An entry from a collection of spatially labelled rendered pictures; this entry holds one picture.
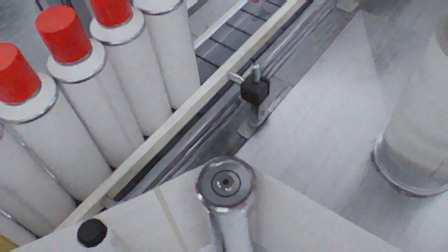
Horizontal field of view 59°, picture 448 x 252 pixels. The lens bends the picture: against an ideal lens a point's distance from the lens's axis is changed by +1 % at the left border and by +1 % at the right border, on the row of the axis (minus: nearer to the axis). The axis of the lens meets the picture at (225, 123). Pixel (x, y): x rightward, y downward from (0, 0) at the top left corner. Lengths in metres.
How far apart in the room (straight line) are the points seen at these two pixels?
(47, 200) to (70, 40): 0.16
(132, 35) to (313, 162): 0.24
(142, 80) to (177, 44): 0.05
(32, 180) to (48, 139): 0.04
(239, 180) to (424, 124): 0.20
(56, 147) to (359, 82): 0.37
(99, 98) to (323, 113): 0.27
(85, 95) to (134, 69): 0.06
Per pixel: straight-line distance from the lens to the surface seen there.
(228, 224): 0.25
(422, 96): 0.37
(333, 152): 0.47
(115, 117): 0.40
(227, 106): 0.52
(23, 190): 0.39
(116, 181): 0.43
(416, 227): 0.46
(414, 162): 0.43
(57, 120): 0.36
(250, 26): 0.60
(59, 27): 0.33
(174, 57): 0.43
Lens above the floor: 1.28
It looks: 55 degrees down
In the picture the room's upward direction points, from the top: 6 degrees counter-clockwise
